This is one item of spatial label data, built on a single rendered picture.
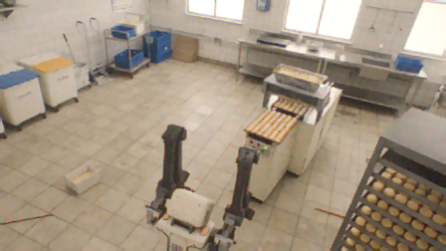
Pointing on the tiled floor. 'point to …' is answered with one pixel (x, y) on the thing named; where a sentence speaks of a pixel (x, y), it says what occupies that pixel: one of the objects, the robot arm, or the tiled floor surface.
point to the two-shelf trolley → (128, 51)
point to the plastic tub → (83, 178)
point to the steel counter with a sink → (379, 64)
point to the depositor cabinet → (308, 133)
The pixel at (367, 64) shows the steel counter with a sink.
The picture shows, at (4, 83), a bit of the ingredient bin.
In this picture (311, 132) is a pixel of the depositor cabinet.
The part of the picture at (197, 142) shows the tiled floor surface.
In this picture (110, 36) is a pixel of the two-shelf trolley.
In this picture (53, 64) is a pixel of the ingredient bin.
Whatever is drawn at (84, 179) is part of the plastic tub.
